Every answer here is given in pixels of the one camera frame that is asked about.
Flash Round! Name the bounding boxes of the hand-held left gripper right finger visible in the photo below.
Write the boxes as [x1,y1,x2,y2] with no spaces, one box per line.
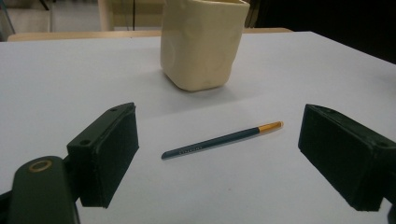
[297,104,396,212]

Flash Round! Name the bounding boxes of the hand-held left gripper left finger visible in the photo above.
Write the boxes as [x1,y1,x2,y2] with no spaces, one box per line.
[66,102,140,209]

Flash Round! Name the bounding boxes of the dark blue pen gold end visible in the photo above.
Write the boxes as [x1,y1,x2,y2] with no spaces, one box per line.
[161,120,285,161]

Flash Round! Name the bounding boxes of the cream ceramic pen holder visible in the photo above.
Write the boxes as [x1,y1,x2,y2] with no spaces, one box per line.
[160,0,251,92]

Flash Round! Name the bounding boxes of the light wooden table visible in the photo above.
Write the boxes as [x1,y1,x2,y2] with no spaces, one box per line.
[7,0,293,43]

